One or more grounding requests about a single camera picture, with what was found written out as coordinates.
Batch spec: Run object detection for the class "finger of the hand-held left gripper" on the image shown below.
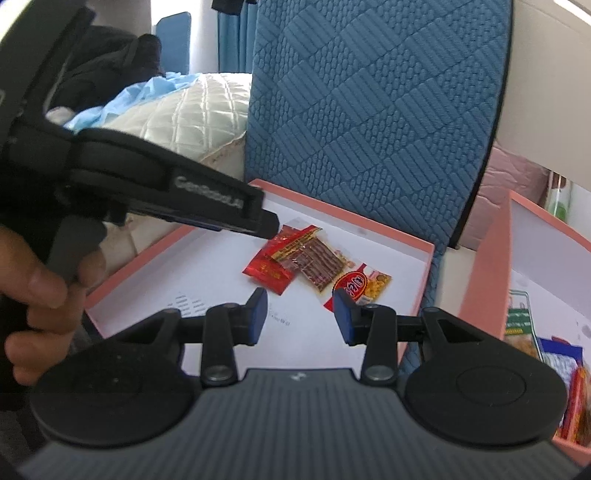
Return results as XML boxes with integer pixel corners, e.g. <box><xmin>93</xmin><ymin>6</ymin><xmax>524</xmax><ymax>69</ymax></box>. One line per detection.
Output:
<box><xmin>124</xmin><ymin>158</ymin><xmax>281</xmax><ymax>240</ymax></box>

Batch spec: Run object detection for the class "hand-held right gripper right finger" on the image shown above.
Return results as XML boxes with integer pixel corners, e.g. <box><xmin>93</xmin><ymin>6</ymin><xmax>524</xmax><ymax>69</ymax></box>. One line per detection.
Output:
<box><xmin>332</xmin><ymin>288</ymin><xmax>496</xmax><ymax>386</ymax></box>

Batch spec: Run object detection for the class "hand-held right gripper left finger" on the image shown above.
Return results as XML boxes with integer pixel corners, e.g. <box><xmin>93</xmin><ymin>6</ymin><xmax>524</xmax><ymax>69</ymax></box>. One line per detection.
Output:
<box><xmin>111</xmin><ymin>287</ymin><xmax>269</xmax><ymax>386</ymax></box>

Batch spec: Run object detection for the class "small red snack packet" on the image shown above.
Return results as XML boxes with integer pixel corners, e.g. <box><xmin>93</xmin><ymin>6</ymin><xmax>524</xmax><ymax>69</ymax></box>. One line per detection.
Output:
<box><xmin>242</xmin><ymin>247</ymin><xmax>297</xmax><ymax>295</ymax></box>

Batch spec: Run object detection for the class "yellow snack packet red label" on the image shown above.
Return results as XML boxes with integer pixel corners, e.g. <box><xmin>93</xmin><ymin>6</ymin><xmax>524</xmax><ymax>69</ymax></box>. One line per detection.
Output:
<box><xmin>322</xmin><ymin>262</ymin><xmax>392</xmax><ymax>311</ymax></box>

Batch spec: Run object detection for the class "meat stick snack packet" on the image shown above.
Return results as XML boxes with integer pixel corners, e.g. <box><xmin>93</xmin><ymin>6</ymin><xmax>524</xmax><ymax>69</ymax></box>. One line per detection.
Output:
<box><xmin>270</xmin><ymin>224</ymin><xmax>354</xmax><ymax>297</ymax></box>

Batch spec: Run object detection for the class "pink box lid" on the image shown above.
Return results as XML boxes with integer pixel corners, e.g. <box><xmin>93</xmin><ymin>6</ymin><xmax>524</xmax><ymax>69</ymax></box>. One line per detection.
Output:
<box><xmin>83</xmin><ymin>179</ymin><xmax>437</xmax><ymax>344</ymax></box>

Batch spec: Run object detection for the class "pink cardboard box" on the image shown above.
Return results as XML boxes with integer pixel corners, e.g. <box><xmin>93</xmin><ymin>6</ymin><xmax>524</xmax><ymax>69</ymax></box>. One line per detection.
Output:
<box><xmin>459</xmin><ymin>190</ymin><xmax>591</xmax><ymax>462</ymax></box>

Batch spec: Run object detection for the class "green white snack packet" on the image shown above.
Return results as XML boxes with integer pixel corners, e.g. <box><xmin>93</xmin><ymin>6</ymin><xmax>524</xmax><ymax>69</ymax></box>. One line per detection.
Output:
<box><xmin>504</xmin><ymin>290</ymin><xmax>544</xmax><ymax>363</ymax></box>

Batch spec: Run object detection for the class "blue white snack packet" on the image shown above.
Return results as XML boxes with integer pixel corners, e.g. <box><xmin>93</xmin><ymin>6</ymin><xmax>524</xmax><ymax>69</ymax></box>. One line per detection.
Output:
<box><xmin>538</xmin><ymin>336</ymin><xmax>583</xmax><ymax>393</ymax></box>

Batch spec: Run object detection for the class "person's left hand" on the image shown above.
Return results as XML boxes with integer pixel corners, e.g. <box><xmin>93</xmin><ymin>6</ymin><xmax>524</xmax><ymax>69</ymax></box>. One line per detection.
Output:
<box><xmin>0</xmin><ymin>226</ymin><xmax>108</xmax><ymax>387</ymax></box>

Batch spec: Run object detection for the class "grey cloth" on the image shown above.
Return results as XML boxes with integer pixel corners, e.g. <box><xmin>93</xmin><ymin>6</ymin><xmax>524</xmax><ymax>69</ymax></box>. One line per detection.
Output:
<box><xmin>45</xmin><ymin>106</ymin><xmax>77</xmax><ymax>126</ymax></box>

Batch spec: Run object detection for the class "light blue blanket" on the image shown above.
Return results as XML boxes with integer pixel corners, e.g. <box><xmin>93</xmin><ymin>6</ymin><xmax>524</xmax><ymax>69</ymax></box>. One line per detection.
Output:
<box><xmin>65</xmin><ymin>71</ymin><xmax>204</xmax><ymax>131</ymax></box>

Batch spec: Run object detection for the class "cream quilted bedding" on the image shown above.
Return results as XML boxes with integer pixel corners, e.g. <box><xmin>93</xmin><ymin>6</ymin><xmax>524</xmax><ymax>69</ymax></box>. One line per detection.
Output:
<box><xmin>99</xmin><ymin>73</ymin><xmax>254</xmax><ymax>259</ymax></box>

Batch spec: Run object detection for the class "black clothing pile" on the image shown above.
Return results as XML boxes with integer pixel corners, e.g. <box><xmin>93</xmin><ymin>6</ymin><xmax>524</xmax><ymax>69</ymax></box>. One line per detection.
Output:
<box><xmin>46</xmin><ymin>25</ymin><xmax>166</xmax><ymax>114</ymax></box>

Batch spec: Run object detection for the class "blue padded panel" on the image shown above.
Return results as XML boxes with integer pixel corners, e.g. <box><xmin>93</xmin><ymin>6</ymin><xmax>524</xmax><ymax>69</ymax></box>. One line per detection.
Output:
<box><xmin>154</xmin><ymin>11</ymin><xmax>192</xmax><ymax>75</ymax></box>

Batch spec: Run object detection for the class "blue curtain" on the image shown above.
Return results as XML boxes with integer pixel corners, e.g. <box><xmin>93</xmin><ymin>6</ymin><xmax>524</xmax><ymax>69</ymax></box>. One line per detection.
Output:
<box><xmin>216</xmin><ymin>0</ymin><xmax>259</xmax><ymax>75</ymax></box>

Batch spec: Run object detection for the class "blue textured chair cushion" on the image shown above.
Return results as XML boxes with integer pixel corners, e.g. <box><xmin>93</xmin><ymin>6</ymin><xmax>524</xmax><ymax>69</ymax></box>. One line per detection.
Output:
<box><xmin>244</xmin><ymin>0</ymin><xmax>514</xmax><ymax>370</ymax></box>

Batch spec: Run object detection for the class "pink quilt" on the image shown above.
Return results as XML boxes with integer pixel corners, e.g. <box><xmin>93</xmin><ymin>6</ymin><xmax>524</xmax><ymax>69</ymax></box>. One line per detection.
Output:
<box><xmin>462</xmin><ymin>141</ymin><xmax>552</xmax><ymax>252</ymax></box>

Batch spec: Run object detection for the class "green plastic stool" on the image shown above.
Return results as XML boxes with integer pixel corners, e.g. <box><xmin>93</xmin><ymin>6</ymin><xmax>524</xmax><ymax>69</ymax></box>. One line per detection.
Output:
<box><xmin>549</xmin><ymin>173</ymin><xmax>573</xmax><ymax>223</ymax></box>

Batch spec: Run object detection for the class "cream chair black frame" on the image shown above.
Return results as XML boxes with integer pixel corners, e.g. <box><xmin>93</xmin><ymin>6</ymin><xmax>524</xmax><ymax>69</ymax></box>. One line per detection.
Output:
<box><xmin>452</xmin><ymin>0</ymin><xmax>591</xmax><ymax>250</ymax></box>

